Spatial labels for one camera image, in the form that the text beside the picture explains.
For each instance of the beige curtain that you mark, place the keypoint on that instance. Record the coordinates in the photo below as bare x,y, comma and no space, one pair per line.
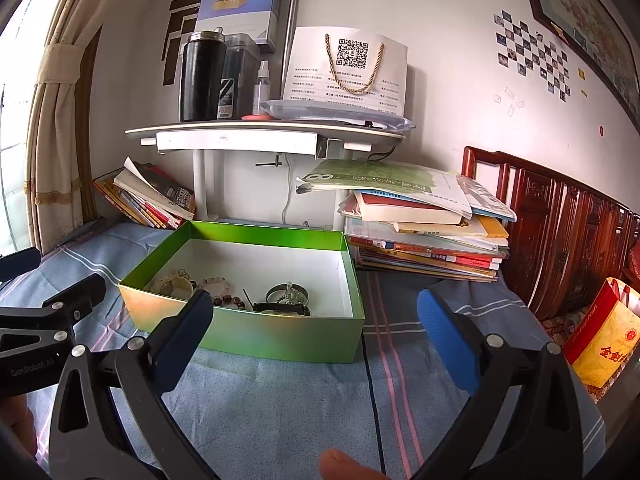
60,135

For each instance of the white adjustable desk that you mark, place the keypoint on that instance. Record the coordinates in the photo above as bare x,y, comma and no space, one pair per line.
225,137

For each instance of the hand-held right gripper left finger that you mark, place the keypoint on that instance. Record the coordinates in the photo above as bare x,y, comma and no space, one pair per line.
185,345

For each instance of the framed picture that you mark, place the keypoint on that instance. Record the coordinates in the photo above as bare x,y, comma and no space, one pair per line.
590,20

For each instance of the person's right hand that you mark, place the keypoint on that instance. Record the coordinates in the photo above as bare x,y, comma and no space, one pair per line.
350,467

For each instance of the clear plastic pouch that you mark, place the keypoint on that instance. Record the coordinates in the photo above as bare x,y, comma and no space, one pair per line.
340,114

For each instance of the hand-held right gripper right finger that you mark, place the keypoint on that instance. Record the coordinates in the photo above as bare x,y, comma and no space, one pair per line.
445,345

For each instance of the silver bangle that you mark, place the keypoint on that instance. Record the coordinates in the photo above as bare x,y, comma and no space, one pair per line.
272,292

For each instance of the black thermos bottle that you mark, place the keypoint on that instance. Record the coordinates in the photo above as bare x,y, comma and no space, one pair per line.
202,80

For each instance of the small spray bottle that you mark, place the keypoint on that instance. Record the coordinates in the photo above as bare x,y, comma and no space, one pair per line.
261,90

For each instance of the red and yellow gift bag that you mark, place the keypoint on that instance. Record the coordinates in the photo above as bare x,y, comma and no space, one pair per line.
610,340

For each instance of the blue striped bed sheet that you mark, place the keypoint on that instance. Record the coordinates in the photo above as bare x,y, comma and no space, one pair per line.
280,410

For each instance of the flat red disc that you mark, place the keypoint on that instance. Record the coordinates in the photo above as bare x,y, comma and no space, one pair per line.
255,118

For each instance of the carved wooden headboard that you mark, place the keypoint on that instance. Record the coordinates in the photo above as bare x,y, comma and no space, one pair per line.
565,230

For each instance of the shiny green cardboard box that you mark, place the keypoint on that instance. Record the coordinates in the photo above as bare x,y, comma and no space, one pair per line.
280,335

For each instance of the black wall sticker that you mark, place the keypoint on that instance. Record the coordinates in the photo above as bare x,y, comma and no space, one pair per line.
175,35

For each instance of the pile of books and magazines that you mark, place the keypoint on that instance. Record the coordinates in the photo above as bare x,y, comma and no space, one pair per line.
425,240

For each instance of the window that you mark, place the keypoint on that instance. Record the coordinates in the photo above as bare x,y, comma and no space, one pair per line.
15,110

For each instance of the stack of books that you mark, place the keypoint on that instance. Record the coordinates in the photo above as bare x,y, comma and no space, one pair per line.
150,195

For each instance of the gold charm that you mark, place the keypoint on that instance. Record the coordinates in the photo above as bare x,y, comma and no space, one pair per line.
292,297

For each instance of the white paper bag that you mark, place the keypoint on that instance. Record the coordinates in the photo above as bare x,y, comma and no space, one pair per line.
345,80

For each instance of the dark clear container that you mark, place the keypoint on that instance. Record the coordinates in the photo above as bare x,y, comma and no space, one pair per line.
240,80

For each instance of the white pole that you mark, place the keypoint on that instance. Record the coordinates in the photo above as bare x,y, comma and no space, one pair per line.
294,15

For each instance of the wall photo collage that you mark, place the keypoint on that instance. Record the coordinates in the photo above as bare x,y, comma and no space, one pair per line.
530,45

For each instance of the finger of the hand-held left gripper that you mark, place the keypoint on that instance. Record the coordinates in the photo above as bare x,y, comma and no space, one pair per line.
20,265
75,295

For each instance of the black hair clip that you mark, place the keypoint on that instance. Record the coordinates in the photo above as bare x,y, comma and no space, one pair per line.
280,308

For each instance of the person's left hand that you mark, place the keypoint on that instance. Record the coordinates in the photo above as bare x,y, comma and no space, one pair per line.
22,425

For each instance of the building model kit box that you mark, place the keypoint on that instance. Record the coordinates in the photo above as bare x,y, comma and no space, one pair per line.
240,5

